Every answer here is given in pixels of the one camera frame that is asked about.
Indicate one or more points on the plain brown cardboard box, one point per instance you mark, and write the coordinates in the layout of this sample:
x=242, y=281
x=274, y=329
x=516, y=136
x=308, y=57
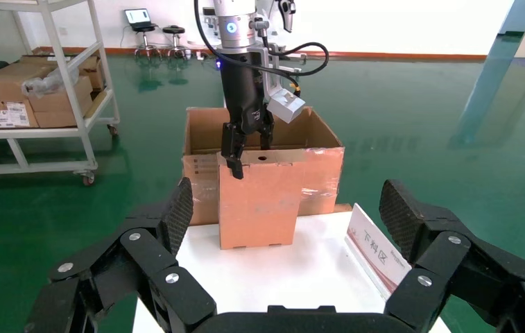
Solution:
x=64, y=99
x=91, y=73
x=0, y=85

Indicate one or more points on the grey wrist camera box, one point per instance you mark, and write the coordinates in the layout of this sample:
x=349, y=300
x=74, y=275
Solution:
x=285, y=106

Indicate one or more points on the small cardboard box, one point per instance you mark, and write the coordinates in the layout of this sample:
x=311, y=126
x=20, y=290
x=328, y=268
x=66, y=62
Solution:
x=257, y=207

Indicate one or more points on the white acrylic sign placard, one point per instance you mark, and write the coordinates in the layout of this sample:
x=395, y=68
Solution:
x=372, y=248

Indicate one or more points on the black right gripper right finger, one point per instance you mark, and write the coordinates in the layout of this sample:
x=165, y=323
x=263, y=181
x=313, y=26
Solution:
x=455, y=257

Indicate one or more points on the black hanging tool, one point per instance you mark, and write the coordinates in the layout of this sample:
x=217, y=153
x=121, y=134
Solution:
x=286, y=11

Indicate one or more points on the cardboard box with white label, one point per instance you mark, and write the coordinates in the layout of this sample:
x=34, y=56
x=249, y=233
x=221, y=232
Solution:
x=7, y=115

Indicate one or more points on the black round stool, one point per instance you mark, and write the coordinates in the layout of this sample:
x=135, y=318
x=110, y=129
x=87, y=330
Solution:
x=173, y=30
x=144, y=28

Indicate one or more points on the flat brown cardboard box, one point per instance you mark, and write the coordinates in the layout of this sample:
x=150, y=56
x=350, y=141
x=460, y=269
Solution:
x=60, y=119

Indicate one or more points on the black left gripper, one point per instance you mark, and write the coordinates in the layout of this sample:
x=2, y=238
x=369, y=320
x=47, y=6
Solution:
x=243, y=96

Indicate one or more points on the large open cardboard box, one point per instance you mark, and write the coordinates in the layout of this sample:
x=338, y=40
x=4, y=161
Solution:
x=319, y=177

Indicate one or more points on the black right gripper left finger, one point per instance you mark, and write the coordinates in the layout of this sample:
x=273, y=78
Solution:
x=152, y=257

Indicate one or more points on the blue building column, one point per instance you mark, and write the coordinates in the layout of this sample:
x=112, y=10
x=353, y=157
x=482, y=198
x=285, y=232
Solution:
x=521, y=16

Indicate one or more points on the open laptop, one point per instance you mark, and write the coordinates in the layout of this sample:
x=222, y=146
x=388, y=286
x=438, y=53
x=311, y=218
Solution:
x=137, y=16

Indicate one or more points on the white metal shelf cart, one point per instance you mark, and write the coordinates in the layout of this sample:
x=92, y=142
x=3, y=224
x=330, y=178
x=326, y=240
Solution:
x=85, y=138

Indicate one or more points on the clear plastic bag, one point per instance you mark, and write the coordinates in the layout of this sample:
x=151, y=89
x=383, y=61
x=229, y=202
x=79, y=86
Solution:
x=44, y=86

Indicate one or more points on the silver camera mount bracket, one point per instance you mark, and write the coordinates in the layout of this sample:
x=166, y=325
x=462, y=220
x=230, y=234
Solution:
x=269, y=69

